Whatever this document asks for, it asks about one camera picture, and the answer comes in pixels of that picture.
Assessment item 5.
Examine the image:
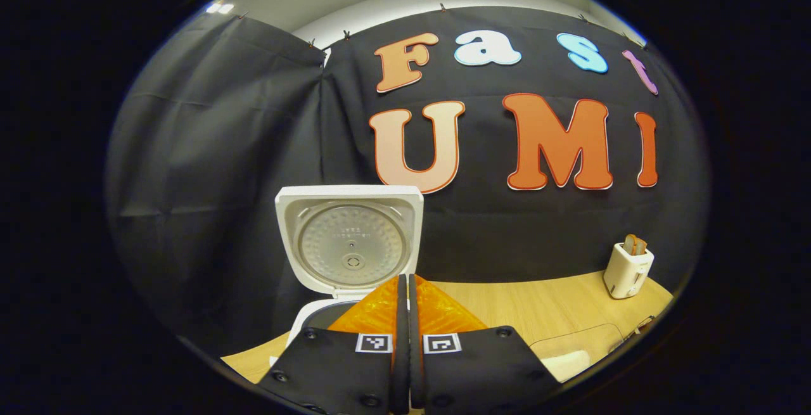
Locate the white rice cooker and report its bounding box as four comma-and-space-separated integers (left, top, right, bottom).
269, 185, 425, 365

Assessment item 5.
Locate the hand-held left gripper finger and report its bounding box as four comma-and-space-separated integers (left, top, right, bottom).
257, 274, 409, 415
409, 274, 561, 415

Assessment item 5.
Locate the white toaster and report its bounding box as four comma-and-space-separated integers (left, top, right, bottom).
603, 242, 655, 300

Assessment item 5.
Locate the clear container of rice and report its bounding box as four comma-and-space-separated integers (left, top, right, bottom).
529, 323, 628, 383

